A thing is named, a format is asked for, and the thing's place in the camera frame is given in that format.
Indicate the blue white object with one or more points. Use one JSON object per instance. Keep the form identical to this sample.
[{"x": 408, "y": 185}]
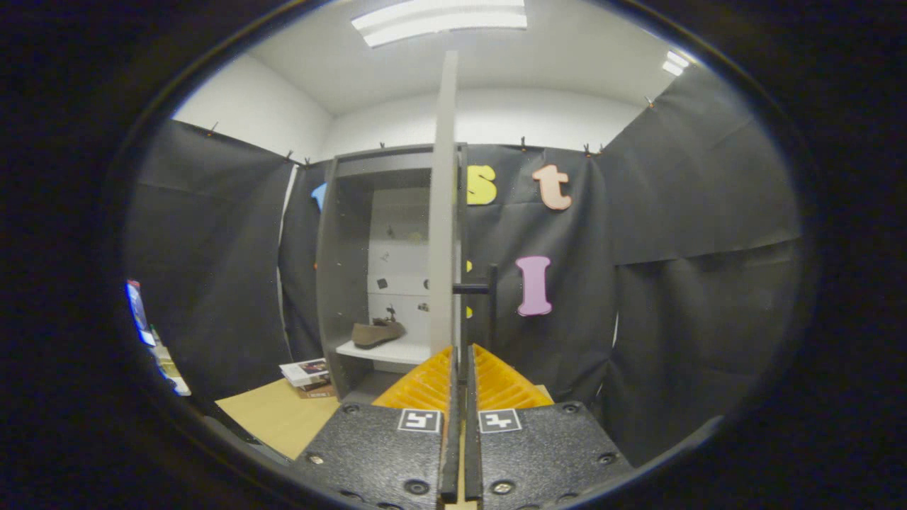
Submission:
[{"x": 138, "y": 312}]

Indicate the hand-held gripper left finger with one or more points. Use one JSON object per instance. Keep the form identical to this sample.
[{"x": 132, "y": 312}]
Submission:
[{"x": 382, "y": 453}]

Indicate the brown fuzzy slipper shoe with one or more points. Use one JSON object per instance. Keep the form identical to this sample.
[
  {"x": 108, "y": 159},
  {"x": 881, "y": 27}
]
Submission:
[{"x": 375, "y": 334}]

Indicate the pale blurred object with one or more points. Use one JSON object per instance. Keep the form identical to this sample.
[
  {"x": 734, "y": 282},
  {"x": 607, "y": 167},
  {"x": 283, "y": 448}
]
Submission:
[{"x": 170, "y": 368}]

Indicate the white shoe cabinet door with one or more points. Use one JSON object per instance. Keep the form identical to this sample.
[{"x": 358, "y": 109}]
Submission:
[{"x": 443, "y": 212}]

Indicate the stack of books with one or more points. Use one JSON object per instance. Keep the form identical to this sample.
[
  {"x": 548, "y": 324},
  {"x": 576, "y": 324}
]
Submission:
[{"x": 306, "y": 370}]

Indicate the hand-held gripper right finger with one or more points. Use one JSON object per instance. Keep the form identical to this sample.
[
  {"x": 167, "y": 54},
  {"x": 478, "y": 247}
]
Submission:
[{"x": 538, "y": 453}]

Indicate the grey shoe cabinet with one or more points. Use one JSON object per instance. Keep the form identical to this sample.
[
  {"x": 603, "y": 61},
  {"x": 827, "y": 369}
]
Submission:
[{"x": 344, "y": 283}]

